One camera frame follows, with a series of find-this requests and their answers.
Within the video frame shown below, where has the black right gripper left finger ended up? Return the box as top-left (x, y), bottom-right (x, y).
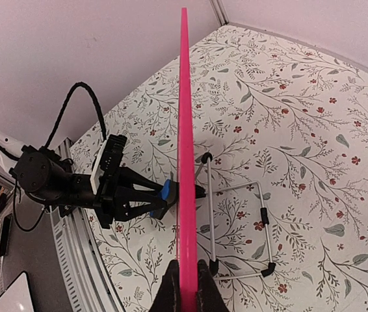
top-left (150, 259), bottom-right (181, 312)

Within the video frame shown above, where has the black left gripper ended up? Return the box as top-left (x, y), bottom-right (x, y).
top-left (13, 151), bottom-right (167, 229)

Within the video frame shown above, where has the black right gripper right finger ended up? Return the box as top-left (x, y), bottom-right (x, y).
top-left (196, 259), bottom-right (229, 312)

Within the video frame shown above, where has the blue whiteboard eraser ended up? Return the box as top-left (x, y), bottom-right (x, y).
top-left (150, 179), bottom-right (179, 220)

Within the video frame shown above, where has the pink framed whiteboard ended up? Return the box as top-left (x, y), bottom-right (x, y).
top-left (177, 8), bottom-right (198, 311)

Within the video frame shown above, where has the black stand foot left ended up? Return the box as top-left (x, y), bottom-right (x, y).
top-left (195, 185), bottom-right (206, 199)

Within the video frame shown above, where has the white laptop corner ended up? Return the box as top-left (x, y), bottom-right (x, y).
top-left (0, 271), bottom-right (35, 312)

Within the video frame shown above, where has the floral table mat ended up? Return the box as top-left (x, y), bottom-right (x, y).
top-left (70, 25), bottom-right (368, 312)

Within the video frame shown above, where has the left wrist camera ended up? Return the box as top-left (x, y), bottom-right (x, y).
top-left (90, 135), bottom-right (127, 195)

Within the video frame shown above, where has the front aluminium rail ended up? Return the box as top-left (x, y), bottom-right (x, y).
top-left (49, 138), bottom-right (123, 312)

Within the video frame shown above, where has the metal wire easel stand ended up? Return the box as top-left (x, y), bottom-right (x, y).
top-left (195, 152), bottom-right (276, 281)

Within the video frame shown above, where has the left black sleeved cable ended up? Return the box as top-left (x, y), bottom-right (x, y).
top-left (46, 81), bottom-right (109, 152)

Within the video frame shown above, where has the left aluminium frame post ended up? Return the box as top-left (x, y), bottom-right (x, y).
top-left (209, 0), bottom-right (230, 26)

